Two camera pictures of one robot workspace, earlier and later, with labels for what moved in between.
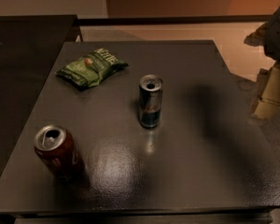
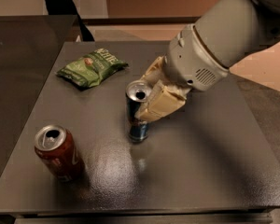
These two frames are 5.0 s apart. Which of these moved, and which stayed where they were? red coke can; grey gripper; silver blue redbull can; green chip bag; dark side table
Moved: silver blue redbull can; grey gripper
Stayed: dark side table; green chip bag; red coke can
